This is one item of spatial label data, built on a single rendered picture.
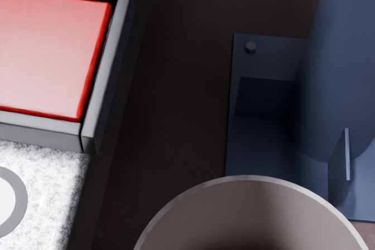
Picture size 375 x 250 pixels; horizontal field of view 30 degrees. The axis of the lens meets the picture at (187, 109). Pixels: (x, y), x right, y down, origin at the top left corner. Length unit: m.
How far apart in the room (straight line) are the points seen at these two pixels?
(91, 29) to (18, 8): 0.03
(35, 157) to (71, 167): 0.02
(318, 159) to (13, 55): 1.05
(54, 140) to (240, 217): 0.72
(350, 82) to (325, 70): 0.04
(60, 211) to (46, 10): 0.09
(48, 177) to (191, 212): 0.65
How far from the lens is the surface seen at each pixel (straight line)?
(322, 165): 1.31
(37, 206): 0.28
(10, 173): 0.29
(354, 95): 1.10
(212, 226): 1.00
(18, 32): 0.31
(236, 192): 0.91
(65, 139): 0.28
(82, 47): 0.30
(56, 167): 0.29
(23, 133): 0.28
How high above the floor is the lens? 1.17
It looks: 61 degrees down
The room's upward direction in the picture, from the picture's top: 4 degrees clockwise
